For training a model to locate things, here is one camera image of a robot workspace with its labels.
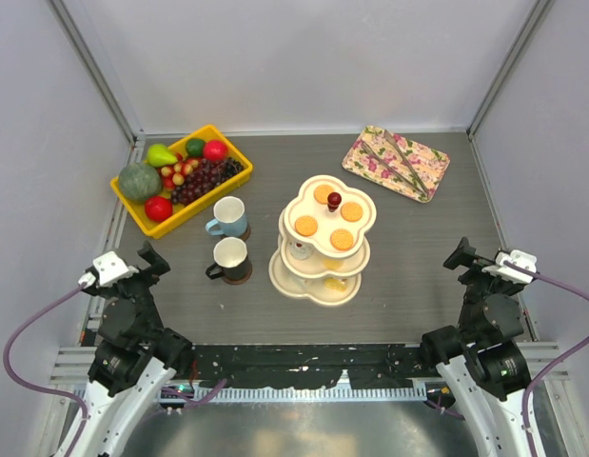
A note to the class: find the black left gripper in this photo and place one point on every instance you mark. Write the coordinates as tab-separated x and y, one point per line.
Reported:
158	266

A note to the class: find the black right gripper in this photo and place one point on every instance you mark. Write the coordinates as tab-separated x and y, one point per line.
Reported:
464	253

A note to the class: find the black white mug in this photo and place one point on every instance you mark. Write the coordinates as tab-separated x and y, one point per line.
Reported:
230	259

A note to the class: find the metal serving tongs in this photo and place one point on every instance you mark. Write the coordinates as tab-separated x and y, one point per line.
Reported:
399	166

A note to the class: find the blue white mug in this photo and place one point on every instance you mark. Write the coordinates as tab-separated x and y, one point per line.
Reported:
229	218

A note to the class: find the floral serving tray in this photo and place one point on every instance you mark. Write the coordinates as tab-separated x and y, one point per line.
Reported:
431	164

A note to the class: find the orange biscuit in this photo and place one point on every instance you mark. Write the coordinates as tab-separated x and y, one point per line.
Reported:
351	212
342	239
306	225
322	192

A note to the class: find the yellow swiss roll cake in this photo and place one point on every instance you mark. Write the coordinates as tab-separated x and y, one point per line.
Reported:
336	284

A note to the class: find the yellow dome cake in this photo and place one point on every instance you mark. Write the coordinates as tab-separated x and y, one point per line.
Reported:
332	264

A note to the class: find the cream three-tier cake stand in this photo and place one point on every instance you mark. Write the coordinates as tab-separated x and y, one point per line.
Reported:
300	280

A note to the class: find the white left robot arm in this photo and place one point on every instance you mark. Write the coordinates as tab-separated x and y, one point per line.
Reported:
137	355

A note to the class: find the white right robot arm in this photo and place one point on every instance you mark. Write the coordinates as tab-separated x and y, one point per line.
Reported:
479	359

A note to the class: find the red apple front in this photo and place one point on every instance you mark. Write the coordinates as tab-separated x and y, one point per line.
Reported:
158	209

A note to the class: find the red apple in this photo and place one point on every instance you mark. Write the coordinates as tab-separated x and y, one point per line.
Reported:
215	151
158	209

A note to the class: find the brown round coaster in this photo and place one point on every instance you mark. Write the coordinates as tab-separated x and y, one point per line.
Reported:
241	280
246	234

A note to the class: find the green melon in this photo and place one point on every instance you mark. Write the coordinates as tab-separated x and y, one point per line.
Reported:
139	181

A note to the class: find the red yellow cherries cluster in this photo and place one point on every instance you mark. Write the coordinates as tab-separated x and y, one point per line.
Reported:
175	175

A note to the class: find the purple grape bunch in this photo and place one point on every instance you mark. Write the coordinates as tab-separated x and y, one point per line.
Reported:
208	176

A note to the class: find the green pear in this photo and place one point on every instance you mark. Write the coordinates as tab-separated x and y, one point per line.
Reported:
159	155

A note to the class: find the green lime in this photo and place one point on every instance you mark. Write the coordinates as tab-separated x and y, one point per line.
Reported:
195	147

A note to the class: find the red apple back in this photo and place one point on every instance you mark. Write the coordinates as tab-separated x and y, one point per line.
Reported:
215	151

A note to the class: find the grey white cream cake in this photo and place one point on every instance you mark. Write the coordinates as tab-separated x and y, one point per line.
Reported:
300	251

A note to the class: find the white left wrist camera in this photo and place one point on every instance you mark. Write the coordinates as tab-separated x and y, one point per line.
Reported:
106	270

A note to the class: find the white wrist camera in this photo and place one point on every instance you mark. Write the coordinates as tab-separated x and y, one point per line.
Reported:
106	270
515	266

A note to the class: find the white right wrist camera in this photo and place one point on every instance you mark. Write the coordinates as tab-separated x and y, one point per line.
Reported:
515	266

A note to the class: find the white cable duct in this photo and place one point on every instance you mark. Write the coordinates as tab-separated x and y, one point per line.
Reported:
337	394

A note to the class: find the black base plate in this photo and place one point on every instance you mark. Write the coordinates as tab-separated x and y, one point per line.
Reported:
309	366

